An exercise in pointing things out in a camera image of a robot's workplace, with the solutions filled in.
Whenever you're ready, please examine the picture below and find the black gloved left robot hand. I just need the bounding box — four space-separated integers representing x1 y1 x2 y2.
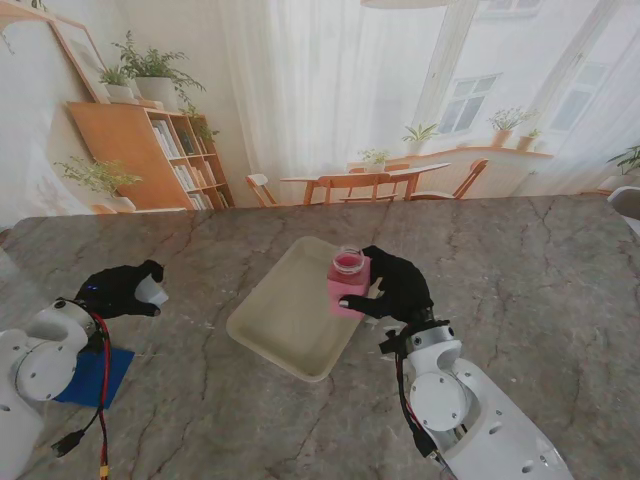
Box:
74 259 166 321

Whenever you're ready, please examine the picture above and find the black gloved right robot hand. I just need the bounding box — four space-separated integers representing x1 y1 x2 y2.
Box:
338 244 435 324

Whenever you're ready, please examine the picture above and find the white square jar cap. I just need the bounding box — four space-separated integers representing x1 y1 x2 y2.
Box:
137 277 170 306

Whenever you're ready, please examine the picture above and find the pink square jar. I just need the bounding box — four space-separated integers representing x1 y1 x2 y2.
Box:
326 243 374 320

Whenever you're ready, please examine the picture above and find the blue plastic scraper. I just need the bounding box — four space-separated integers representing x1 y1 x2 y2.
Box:
52 347 136 410

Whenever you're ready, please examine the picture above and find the cream baking tray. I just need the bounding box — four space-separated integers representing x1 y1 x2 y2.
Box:
224 235 371 384

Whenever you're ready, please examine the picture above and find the printed room scene backdrop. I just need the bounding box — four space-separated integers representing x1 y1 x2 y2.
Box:
0 0 640 221

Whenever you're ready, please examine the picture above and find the red and black left arm cable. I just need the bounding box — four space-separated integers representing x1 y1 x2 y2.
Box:
49 312 114 480

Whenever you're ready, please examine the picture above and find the red and black arm cable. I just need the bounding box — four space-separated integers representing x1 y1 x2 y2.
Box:
394 344 451 471
49 312 114 480

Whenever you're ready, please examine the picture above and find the red and black right arm cable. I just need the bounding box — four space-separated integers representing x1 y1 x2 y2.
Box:
394 344 451 471

